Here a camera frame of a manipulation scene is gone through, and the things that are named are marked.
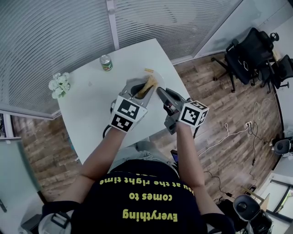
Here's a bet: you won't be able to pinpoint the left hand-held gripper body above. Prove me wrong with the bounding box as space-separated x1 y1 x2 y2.
110 92 148 133

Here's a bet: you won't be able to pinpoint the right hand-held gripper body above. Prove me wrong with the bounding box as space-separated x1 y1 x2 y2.
163 100 210 136

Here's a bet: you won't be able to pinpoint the tan fuzzy brush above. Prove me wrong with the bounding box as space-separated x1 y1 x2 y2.
135 74 159 98

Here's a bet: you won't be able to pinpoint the white round plate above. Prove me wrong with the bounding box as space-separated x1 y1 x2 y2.
141 71 166 96

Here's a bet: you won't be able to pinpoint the person's left forearm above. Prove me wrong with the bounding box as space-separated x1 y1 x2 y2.
80 127 129 183

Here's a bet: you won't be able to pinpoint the person's right forearm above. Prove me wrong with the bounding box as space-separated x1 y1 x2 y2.
175 122 206 190

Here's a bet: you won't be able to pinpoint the green drink can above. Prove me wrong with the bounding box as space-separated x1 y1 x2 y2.
99 54 114 72

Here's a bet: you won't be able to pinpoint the white square table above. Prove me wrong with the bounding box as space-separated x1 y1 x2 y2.
56 38 192 165

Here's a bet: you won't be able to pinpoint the person's grey trousers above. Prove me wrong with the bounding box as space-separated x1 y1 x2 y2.
107 141 177 174

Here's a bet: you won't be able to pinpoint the white flower bouquet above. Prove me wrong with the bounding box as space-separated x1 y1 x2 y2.
48 72 71 100

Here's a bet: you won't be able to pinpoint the black mesh office chair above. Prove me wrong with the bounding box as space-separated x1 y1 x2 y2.
233 194 274 234
211 27 280 93
260 54 293 94

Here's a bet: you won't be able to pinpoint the person's black printed shirt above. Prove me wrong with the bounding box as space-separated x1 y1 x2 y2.
42 159 236 234

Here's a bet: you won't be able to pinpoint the light wooden desk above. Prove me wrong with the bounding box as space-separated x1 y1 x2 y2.
241 185 271 212

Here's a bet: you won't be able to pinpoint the frosted glass door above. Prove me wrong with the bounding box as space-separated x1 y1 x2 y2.
0 138 44 234

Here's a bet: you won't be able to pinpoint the white floor cable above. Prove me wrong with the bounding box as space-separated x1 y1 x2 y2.
198 122 250 158

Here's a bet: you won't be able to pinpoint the black floor cable with plug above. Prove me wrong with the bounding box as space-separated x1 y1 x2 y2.
248 122 269 167

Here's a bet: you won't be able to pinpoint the black power adapter cable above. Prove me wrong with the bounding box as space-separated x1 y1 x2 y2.
203 170 233 197

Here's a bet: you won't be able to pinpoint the grey shoulder strap with buckle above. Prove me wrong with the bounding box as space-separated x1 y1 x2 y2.
38 211 74 234

